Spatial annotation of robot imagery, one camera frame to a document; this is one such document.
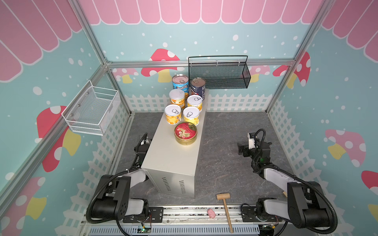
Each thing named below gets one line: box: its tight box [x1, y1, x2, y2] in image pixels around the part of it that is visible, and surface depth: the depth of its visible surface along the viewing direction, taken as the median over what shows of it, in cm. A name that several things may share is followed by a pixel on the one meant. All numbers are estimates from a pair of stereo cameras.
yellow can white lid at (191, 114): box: [182, 106, 200, 127], surface depth 66 cm
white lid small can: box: [187, 94, 203, 113], surface depth 71 cm
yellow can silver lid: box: [164, 103, 182, 126], surface depth 67 cm
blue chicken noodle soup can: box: [172, 73, 190, 93], surface depth 74 cm
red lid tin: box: [174, 121, 198, 146], surface depth 62 cm
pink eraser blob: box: [207, 208, 217, 219], surface depth 76 cm
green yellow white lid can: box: [168, 88, 186, 110], surface depth 71 cm
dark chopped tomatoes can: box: [190, 77, 206, 100], surface depth 73 cm
